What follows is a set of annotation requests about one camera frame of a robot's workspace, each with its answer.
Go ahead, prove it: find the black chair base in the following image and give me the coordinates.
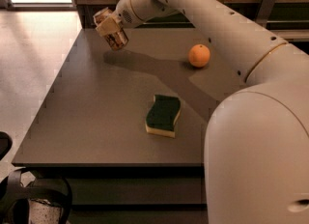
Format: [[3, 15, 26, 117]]
[[0, 131, 73, 224]]

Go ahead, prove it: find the right metal wall bracket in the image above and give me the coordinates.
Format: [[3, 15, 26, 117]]
[[255, 0, 276, 27]]

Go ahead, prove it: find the grey drawer cabinet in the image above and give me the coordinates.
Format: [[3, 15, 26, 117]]
[[13, 28, 241, 224]]

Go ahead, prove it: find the orange fruit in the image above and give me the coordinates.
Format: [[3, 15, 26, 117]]
[[188, 44, 211, 68]]

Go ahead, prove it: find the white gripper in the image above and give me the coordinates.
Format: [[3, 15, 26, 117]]
[[93, 0, 142, 37]]

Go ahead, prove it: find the orange soda can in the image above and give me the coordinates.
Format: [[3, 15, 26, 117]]
[[104, 30, 128, 50]]

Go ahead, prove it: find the green and yellow sponge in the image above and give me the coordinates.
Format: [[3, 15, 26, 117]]
[[145, 95, 181, 138]]

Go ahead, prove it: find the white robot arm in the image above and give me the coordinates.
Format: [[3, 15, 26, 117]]
[[94, 0, 309, 224]]

